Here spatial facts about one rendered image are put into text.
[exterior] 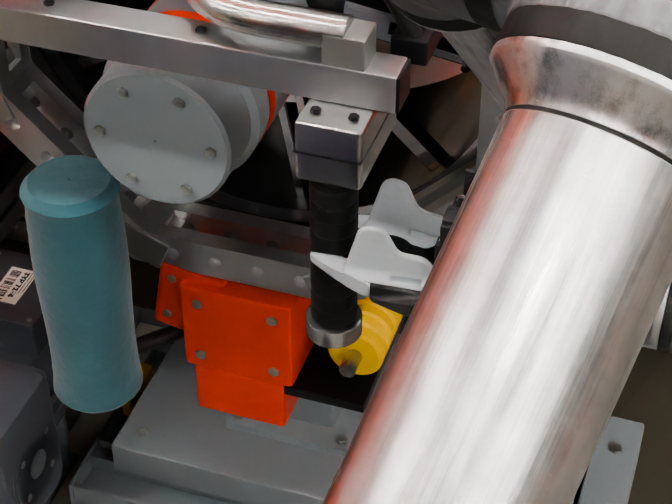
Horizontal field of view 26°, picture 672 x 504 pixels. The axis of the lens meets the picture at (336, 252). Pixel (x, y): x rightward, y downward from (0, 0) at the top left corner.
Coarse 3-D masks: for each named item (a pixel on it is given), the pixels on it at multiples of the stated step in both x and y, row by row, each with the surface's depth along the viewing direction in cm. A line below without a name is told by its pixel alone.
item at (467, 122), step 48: (96, 0) 150; (144, 0) 158; (336, 0) 132; (432, 96) 157; (480, 96) 147; (288, 144) 144; (384, 144) 153; (432, 144) 140; (240, 192) 149; (288, 192) 149
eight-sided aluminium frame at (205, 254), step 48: (0, 48) 136; (0, 96) 138; (48, 96) 142; (48, 144) 140; (480, 144) 124; (432, 192) 134; (144, 240) 144; (192, 240) 142; (240, 240) 142; (288, 240) 144; (288, 288) 142
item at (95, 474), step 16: (160, 352) 196; (144, 368) 191; (144, 384) 190; (112, 416) 186; (128, 416) 189; (112, 432) 183; (96, 448) 182; (96, 464) 182; (112, 464) 181; (80, 480) 180; (96, 480) 181; (112, 480) 181; (128, 480) 181; (144, 480) 181; (80, 496) 178; (96, 496) 177; (112, 496) 176; (128, 496) 179; (144, 496) 179; (160, 496) 179; (176, 496) 179; (192, 496) 179; (208, 496) 179
